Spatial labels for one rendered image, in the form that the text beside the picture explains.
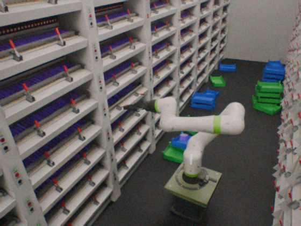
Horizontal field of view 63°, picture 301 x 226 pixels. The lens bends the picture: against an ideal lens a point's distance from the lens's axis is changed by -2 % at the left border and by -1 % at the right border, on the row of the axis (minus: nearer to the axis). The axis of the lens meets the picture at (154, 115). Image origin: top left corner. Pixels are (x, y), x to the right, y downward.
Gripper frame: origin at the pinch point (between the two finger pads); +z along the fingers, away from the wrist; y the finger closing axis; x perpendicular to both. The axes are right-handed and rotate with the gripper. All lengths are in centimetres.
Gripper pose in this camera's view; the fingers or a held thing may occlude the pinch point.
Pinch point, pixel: (128, 107)
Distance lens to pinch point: 188.7
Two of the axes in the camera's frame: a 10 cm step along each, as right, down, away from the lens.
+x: -2.6, -8.9, -3.9
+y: 4.4, -4.6, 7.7
